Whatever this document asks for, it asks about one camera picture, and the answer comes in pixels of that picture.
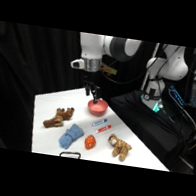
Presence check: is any pink bowl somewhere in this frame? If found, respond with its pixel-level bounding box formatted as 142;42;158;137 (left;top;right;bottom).
86;97;110;118

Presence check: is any blue marker pen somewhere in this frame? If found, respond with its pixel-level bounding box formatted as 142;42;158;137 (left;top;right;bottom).
91;117;108;128

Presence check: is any red marker pen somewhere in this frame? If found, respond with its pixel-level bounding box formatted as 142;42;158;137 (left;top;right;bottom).
95;123;112;136

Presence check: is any tan teddy bear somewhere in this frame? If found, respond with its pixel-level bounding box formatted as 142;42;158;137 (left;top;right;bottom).
105;133;135;163

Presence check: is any brown plush moose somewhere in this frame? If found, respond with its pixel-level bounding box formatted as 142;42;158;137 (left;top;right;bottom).
41;103;76;133

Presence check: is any black curtain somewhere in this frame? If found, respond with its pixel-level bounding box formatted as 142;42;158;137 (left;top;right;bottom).
0;21;156;168

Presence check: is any red ball with dots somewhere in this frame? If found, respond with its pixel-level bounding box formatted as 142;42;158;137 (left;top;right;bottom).
83;134;99;151

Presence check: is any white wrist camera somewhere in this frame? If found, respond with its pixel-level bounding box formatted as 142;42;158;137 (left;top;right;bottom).
69;57;86;71

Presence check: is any black robot stand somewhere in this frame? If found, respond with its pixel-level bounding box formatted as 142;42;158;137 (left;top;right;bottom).
100;86;196;175

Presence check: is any tan wrist bracket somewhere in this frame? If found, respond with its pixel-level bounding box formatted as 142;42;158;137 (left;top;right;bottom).
99;62;119;78

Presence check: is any blue cloth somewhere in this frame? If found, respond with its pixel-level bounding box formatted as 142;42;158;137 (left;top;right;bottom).
57;121;86;152

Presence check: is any green indicator light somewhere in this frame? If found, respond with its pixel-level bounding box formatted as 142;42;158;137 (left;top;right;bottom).
150;101;164;115

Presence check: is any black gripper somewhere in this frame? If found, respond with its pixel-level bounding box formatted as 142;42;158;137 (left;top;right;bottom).
79;69;105;105

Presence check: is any blue lit device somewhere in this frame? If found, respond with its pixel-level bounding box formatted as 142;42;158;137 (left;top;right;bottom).
166;84;189;108

